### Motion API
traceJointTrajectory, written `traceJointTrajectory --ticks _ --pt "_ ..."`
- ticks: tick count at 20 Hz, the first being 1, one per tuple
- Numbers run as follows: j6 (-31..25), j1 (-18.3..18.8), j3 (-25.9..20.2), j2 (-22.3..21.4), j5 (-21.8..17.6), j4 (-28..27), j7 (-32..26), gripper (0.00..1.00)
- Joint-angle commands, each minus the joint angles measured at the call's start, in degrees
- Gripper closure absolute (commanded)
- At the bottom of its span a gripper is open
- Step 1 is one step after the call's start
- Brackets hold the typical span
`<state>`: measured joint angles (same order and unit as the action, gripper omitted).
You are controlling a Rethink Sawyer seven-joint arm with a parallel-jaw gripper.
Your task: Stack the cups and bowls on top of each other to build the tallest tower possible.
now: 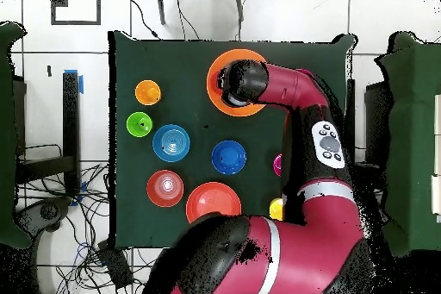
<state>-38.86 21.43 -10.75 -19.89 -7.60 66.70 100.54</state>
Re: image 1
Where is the black cable with plug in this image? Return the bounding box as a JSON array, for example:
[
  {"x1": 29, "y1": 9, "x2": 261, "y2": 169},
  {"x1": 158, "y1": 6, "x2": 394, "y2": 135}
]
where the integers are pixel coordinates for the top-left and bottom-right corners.
[{"x1": 124, "y1": 0, "x2": 161, "y2": 40}]

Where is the tangle of cables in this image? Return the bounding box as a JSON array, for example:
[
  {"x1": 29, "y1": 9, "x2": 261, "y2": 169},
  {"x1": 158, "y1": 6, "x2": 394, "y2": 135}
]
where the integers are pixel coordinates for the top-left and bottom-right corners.
[{"x1": 16, "y1": 162, "x2": 163, "y2": 294}]

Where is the large red-orange bowl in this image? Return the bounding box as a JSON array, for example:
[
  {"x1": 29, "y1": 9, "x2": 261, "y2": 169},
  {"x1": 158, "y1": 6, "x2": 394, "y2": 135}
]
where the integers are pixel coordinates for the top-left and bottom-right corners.
[{"x1": 185, "y1": 181, "x2": 243, "y2": 224}]

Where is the dark blue bowl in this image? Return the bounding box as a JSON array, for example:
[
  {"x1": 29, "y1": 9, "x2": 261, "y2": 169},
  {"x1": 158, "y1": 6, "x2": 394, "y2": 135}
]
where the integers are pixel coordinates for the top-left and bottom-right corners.
[{"x1": 210, "y1": 140, "x2": 247, "y2": 175}]

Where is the camera tripod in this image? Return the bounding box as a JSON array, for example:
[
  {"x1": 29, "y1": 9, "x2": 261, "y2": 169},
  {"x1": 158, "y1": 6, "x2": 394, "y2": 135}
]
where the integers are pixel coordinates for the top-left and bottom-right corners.
[{"x1": 153, "y1": 0, "x2": 250, "y2": 26}]

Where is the large orange bowl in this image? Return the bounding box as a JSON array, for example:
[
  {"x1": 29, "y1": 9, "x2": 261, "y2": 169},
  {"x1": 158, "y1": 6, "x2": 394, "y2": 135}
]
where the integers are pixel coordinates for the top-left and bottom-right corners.
[{"x1": 206, "y1": 48, "x2": 268, "y2": 117}]

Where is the pink-red cup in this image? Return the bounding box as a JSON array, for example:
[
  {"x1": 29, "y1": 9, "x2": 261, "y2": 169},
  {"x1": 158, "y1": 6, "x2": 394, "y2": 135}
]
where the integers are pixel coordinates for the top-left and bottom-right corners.
[{"x1": 272, "y1": 153, "x2": 283, "y2": 177}]

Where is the neighbouring green cloth table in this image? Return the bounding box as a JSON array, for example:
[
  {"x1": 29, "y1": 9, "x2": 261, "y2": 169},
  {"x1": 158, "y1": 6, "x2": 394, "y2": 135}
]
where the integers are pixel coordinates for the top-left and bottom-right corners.
[
  {"x1": 375, "y1": 30, "x2": 441, "y2": 257},
  {"x1": 0, "y1": 21, "x2": 34, "y2": 250}
]

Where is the orange cup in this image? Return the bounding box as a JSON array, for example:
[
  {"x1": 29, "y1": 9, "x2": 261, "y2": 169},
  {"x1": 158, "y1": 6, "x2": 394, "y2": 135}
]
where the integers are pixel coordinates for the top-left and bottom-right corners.
[{"x1": 134, "y1": 78, "x2": 162, "y2": 106}]

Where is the yellow cup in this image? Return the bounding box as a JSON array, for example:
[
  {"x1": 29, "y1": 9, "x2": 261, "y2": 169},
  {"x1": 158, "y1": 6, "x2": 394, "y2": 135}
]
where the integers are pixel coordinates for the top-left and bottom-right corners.
[{"x1": 269, "y1": 197, "x2": 284, "y2": 222}]

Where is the black power strip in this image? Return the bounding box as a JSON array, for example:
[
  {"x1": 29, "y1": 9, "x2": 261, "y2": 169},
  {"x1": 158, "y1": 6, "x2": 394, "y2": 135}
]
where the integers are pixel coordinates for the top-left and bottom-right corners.
[{"x1": 96, "y1": 239, "x2": 134, "y2": 290}]

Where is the white panel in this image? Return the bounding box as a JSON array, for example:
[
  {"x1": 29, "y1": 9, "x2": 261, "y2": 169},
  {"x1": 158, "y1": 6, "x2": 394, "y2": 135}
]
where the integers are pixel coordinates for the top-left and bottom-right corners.
[{"x1": 430, "y1": 93, "x2": 441, "y2": 216}]

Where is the light blue bowl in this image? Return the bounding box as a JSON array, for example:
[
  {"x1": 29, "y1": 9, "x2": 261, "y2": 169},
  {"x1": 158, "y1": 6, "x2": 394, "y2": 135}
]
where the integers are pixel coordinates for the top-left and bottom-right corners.
[{"x1": 152, "y1": 123, "x2": 191, "y2": 163}]

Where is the dark grey pedestal base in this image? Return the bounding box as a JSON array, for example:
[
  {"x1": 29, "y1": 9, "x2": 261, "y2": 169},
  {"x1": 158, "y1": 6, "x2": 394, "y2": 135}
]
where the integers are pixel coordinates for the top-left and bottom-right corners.
[{"x1": 15, "y1": 197, "x2": 73, "y2": 235}]

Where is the blue tape piece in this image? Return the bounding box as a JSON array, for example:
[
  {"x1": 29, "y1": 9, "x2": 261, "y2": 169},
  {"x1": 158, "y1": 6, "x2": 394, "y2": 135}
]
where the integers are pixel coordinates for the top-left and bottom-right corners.
[{"x1": 63, "y1": 68, "x2": 84, "y2": 95}]

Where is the green cup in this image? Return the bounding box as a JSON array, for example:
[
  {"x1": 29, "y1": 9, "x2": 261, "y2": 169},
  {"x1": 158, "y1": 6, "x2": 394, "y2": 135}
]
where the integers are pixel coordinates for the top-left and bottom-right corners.
[{"x1": 126, "y1": 111, "x2": 154, "y2": 138}]

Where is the dark green tablecloth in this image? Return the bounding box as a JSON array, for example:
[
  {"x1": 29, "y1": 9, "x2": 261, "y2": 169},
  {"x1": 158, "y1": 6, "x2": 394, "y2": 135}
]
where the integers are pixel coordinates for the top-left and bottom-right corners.
[{"x1": 108, "y1": 29, "x2": 356, "y2": 251}]

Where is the small red-orange bowl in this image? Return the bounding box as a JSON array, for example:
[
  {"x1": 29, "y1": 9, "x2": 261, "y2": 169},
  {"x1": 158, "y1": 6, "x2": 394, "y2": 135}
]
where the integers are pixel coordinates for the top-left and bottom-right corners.
[{"x1": 146, "y1": 169, "x2": 185, "y2": 209}]

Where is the black square frame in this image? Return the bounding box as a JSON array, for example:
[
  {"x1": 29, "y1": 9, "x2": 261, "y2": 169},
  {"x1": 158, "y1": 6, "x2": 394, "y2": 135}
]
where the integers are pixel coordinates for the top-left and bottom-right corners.
[{"x1": 50, "y1": 0, "x2": 102, "y2": 26}]

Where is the black metal frame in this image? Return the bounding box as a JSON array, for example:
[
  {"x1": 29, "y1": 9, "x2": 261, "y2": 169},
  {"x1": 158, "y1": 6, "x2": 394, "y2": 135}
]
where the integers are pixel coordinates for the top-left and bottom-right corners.
[
  {"x1": 15, "y1": 71, "x2": 81, "y2": 197},
  {"x1": 345, "y1": 78, "x2": 387, "y2": 191}
]

